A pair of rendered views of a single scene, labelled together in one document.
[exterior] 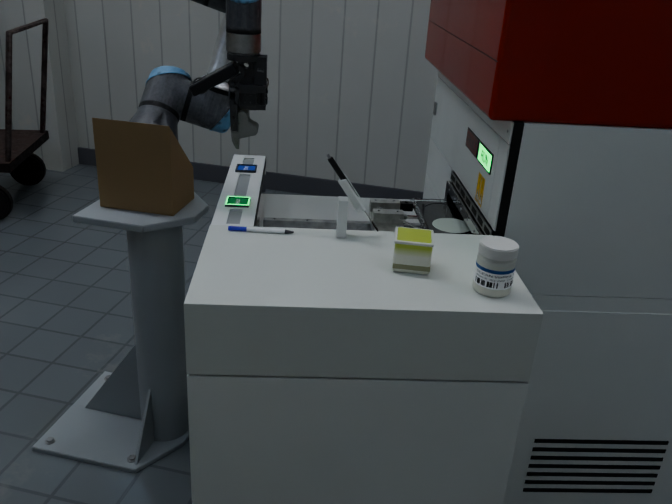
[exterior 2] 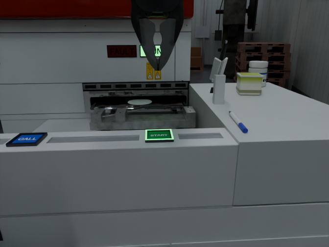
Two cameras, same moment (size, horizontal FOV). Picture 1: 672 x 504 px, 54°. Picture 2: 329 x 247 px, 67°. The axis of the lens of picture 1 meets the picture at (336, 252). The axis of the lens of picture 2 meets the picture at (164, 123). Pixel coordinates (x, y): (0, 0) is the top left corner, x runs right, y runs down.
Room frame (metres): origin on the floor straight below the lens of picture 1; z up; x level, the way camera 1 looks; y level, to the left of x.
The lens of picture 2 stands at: (1.46, 0.71, 1.15)
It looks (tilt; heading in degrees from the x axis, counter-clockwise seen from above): 19 degrees down; 271
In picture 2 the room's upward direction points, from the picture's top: straight up
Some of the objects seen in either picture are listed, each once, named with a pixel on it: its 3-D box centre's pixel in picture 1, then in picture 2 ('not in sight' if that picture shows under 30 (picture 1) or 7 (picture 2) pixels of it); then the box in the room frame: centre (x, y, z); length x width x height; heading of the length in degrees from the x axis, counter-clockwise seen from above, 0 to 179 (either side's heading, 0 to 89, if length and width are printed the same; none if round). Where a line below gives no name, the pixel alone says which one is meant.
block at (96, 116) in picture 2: (384, 205); (98, 114); (1.71, -0.12, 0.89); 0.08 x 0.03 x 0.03; 94
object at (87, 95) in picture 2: (463, 225); (136, 101); (1.60, -0.33, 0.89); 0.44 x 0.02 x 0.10; 4
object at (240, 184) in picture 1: (242, 211); (99, 169); (1.61, 0.25, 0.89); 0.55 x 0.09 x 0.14; 4
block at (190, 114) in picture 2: not in sight; (189, 112); (1.39, -0.15, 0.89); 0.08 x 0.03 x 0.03; 94
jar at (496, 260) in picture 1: (495, 266); (257, 73); (1.11, -0.29, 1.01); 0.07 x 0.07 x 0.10
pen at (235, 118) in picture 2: (261, 230); (236, 120); (1.30, 0.16, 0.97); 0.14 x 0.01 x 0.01; 90
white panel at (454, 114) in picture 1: (461, 158); (92, 71); (1.78, -0.33, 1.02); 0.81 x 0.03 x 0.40; 4
